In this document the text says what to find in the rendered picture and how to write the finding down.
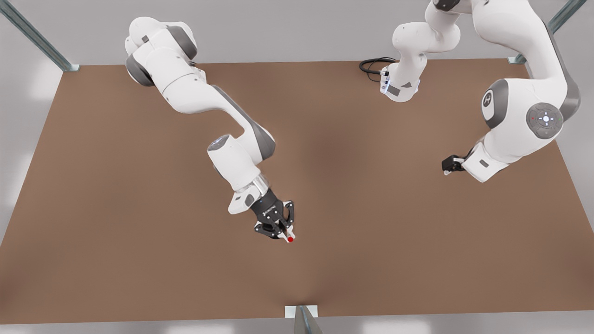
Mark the black cable loop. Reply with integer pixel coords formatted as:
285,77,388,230
359,57,398,83

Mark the silver frame post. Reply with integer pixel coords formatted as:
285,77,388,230
508,0,588,64
284,305,323,334
0,0,81,72

